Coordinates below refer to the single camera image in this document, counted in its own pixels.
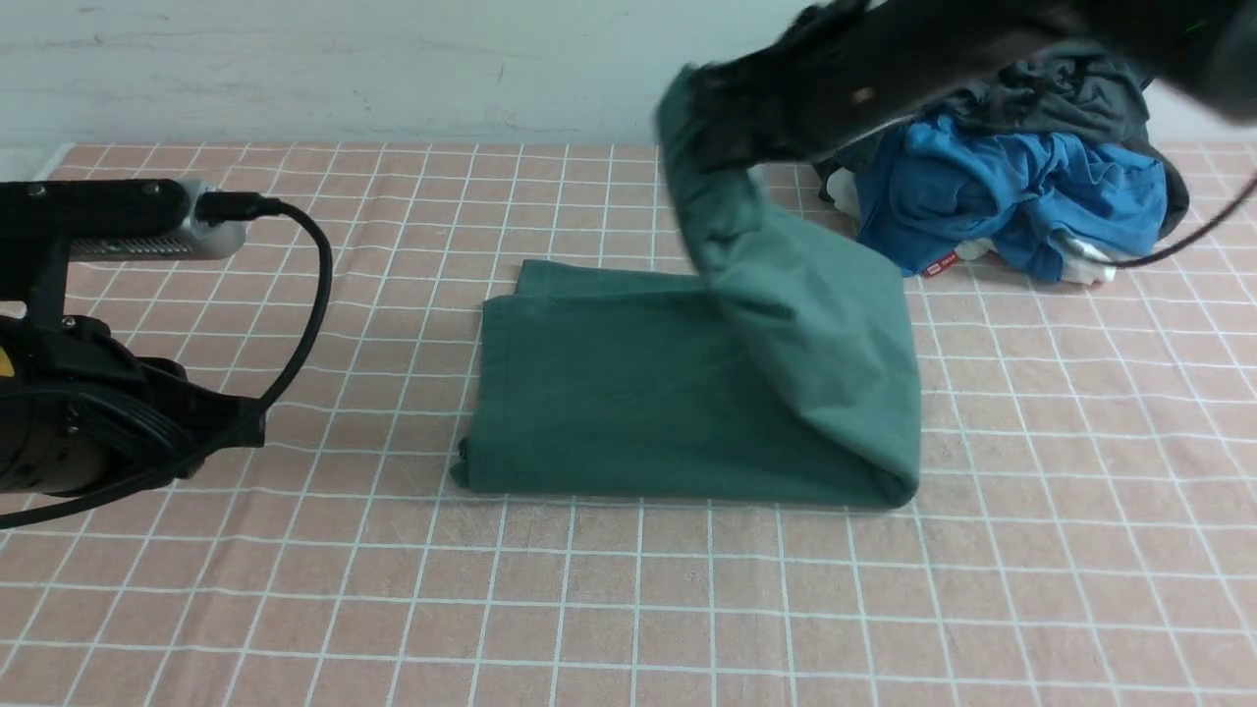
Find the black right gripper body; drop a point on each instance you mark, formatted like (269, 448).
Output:
(845, 70)

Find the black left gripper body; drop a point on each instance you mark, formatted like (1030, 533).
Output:
(78, 406)

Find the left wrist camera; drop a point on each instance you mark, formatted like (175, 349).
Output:
(47, 225)

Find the blue garment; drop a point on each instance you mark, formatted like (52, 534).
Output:
(1056, 186)

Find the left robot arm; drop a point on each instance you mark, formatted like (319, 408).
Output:
(80, 412)

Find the dark grey garment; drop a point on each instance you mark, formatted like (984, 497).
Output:
(1075, 88)

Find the green long-sleeve top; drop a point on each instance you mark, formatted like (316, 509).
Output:
(783, 370)

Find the pink checkered tablecloth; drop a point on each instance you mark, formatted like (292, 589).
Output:
(1084, 535)

